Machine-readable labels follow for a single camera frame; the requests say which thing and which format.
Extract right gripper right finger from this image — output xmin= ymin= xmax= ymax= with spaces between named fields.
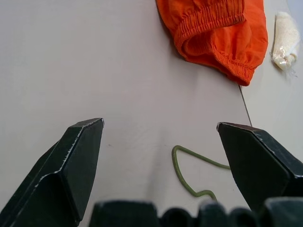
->
xmin=216 ymin=122 xmax=303 ymax=211

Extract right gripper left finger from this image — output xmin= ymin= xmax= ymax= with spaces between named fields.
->
xmin=0 ymin=117 xmax=105 ymax=227

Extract orange cloth garment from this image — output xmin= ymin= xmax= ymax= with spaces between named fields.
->
xmin=155 ymin=0 xmax=269 ymax=87

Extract clear bag of white grains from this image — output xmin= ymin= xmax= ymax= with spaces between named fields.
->
xmin=270 ymin=11 xmax=301 ymax=79

